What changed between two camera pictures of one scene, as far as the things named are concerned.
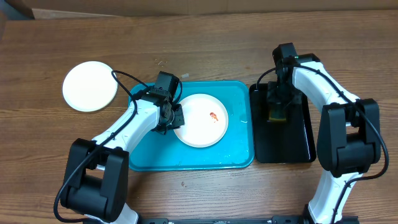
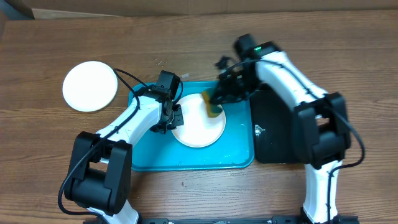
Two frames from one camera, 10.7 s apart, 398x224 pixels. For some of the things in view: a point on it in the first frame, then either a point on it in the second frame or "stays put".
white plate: x=89 y=86 stays put
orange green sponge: x=279 y=115 -> x=213 y=110
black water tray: x=281 y=142 stays put
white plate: x=206 y=121 stays put
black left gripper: x=180 y=121 stays put
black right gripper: x=280 y=101 -> x=224 y=92
